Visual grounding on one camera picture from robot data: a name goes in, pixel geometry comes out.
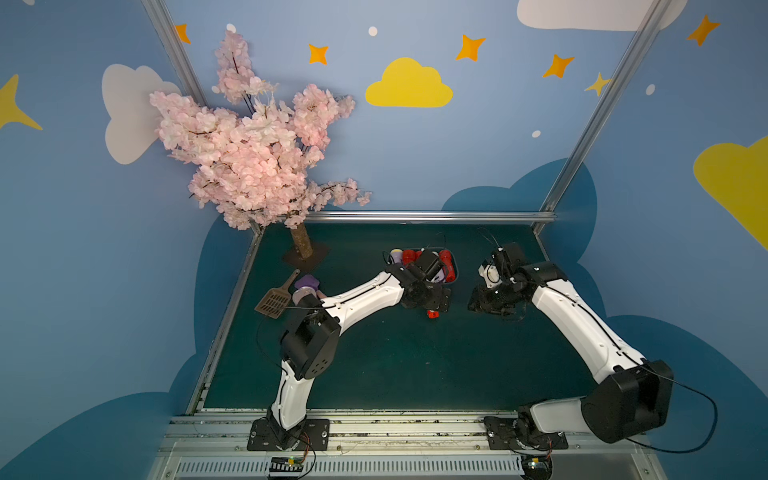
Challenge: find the control circuit board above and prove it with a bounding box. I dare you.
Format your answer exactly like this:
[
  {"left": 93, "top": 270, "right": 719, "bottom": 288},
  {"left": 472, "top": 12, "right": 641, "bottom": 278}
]
[
  {"left": 266, "top": 456, "right": 306, "bottom": 479},
  {"left": 521, "top": 456, "right": 553, "bottom": 480}
]

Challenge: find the purple spatula pink handle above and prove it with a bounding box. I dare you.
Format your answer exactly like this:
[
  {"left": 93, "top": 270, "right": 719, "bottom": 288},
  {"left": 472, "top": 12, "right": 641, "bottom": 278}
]
[{"left": 294, "top": 274, "right": 326, "bottom": 299}]

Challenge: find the horizontal aluminium frame rail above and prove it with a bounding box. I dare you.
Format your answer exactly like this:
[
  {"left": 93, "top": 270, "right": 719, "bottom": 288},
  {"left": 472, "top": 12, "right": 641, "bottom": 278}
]
[{"left": 306, "top": 211, "right": 556, "bottom": 225}]

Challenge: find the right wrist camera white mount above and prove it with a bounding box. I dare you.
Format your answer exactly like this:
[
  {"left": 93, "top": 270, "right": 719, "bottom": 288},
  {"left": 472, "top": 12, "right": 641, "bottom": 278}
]
[{"left": 478, "top": 263, "right": 502, "bottom": 289}]

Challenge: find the left control circuit board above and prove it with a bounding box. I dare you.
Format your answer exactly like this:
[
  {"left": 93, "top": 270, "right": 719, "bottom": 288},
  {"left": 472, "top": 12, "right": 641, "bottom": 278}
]
[{"left": 266, "top": 456, "right": 306, "bottom": 479}]

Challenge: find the red flashlight slanted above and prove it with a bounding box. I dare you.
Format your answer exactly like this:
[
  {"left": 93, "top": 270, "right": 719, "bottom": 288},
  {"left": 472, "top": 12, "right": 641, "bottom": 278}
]
[{"left": 439, "top": 249, "right": 457, "bottom": 283}]

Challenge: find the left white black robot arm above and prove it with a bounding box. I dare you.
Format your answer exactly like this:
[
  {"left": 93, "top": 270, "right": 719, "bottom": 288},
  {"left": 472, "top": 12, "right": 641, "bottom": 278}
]
[{"left": 266, "top": 249, "right": 457, "bottom": 443}]

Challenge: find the blue-grey plastic storage box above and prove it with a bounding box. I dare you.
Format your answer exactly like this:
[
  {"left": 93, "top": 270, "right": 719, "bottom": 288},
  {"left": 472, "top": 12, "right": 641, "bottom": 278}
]
[{"left": 383, "top": 247, "right": 458, "bottom": 285}]

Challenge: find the purple flashlight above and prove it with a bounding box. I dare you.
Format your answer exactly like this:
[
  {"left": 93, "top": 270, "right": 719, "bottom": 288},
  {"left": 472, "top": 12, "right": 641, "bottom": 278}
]
[{"left": 389, "top": 248, "right": 403, "bottom": 264}]

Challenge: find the brown slotted litter scoop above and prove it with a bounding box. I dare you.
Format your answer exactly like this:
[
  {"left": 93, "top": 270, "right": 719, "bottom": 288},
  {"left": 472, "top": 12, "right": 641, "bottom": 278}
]
[{"left": 255, "top": 269, "right": 301, "bottom": 319}]

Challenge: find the right control circuit board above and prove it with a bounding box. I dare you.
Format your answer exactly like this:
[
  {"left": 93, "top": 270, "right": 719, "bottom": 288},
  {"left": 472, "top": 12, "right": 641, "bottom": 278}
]
[{"left": 521, "top": 456, "right": 553, "bottom": 480}]

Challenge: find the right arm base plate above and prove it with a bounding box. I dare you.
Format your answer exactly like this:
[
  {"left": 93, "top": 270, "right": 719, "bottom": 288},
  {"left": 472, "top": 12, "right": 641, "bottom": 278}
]
[{"left": 483, "top": 416, "right": 569, "bottom": 453}]

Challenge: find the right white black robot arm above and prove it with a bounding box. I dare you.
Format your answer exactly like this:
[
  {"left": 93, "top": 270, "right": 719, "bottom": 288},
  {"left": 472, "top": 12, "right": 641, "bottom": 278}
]
[{"left": 468, "top": 243, "right": 679, "bottom": 451}]

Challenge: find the metal tin can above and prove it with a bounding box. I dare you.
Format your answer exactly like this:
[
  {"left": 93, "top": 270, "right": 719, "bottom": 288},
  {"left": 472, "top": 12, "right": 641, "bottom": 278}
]
[{"left": 292, "top": 287, "right": 320, "bottom": 308}]

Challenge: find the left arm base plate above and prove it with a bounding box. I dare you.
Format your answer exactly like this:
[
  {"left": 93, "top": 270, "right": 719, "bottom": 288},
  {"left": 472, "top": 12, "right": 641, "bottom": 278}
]
[{"left": 246, "top": 417, "right": 330, "bottom": 451}]

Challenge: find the pink cherry blossom tree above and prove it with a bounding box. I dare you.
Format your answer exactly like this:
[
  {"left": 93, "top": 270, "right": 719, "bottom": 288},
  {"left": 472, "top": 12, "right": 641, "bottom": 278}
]
[{"left": 149, "top": 32, "right": 371, "bottom": 261}]

